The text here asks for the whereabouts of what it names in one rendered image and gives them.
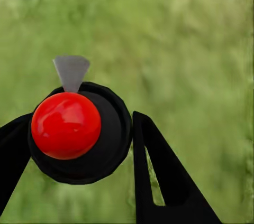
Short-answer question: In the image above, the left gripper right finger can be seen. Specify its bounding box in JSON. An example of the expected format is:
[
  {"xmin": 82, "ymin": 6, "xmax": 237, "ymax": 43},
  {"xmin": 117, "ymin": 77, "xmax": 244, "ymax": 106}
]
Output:
[{"xmin": 132, "ymin": 111, "xmax": 222, "ymax": 224}]

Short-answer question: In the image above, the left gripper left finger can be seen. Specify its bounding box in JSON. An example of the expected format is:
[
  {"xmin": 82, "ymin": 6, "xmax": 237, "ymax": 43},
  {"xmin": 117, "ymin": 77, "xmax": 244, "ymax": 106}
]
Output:
[{"xmin": 0, "ymin": 113, "xmax": 33, "ymax": 216}]

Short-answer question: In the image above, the pesticide atomizer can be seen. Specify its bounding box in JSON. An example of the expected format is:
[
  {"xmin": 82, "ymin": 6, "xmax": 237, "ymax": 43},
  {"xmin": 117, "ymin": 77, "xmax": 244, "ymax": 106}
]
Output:
[{"xmin": 27, "ymin": 54, "xmax": 133, "ymax": 185}]

